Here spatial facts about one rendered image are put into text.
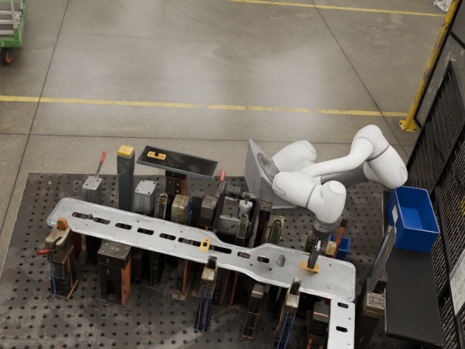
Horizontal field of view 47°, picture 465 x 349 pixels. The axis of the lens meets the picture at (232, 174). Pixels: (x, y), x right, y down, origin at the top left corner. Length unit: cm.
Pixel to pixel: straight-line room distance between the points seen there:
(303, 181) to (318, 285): 48
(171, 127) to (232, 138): 55
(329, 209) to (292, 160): 96
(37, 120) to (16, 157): 54
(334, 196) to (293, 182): 17
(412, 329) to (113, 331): 123
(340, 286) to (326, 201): 46
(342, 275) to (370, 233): 74
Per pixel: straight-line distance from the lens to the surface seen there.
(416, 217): 279
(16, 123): 494
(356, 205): 325
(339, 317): 225
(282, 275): 232
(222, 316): 252
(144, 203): 247
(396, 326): 228
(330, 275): 238
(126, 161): 261
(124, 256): 228
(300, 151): 298
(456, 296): 227
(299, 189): 207
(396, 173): 256
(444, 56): 512
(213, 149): 463
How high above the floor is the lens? 271
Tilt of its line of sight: 38 degrees down
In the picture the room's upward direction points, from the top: 9 degrees clockwise
